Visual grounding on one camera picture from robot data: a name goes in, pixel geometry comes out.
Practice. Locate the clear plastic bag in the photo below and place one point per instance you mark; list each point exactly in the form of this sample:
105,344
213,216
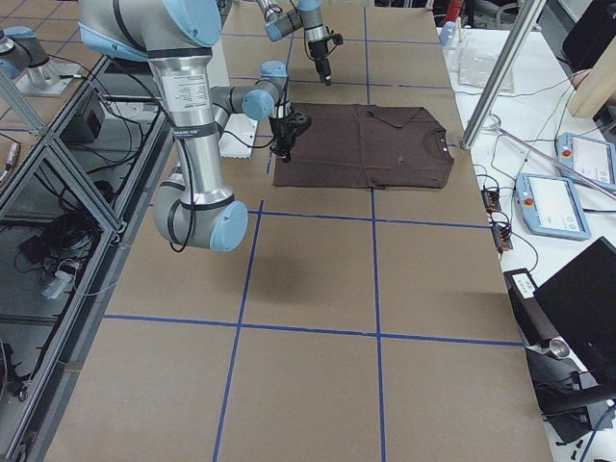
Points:
475,67

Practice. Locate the wooden beam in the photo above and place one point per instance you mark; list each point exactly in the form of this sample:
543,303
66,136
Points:
595,86

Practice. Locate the black aluminium frame rack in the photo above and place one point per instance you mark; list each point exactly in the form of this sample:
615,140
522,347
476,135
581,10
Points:
68,215

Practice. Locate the long metal rod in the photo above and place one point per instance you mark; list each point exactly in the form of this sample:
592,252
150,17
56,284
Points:
496,128

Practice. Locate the black box with label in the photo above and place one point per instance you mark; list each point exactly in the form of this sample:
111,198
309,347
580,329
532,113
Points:
530,317

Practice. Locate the teach pendant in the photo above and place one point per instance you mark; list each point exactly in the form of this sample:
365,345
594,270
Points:
550,207
594,159

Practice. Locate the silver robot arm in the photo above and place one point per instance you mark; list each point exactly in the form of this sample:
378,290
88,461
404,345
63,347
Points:
305,16
194,206

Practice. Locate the dark brown t-shirt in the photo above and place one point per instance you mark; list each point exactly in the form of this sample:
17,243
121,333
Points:
367,146

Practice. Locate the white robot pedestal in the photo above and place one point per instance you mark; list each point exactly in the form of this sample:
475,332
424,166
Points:
238,130

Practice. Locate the lower teach pendant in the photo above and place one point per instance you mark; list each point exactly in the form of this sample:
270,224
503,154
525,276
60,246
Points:
550,207

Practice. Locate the aluminium frame post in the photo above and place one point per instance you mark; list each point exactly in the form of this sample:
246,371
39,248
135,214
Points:
527,17

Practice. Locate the upper orange circuit board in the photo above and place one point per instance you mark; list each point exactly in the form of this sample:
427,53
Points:
491,200

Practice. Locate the black monitor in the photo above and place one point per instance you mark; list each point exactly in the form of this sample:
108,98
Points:
579,301

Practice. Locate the upper teach pendant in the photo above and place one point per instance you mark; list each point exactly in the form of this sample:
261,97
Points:
594,159

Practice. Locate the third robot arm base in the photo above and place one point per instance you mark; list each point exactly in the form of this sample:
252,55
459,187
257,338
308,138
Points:
24,60

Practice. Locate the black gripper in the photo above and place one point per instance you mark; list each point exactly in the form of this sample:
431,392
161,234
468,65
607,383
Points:
320,53
281,130

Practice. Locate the silver metal cup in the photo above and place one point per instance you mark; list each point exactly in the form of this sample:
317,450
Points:
555,348

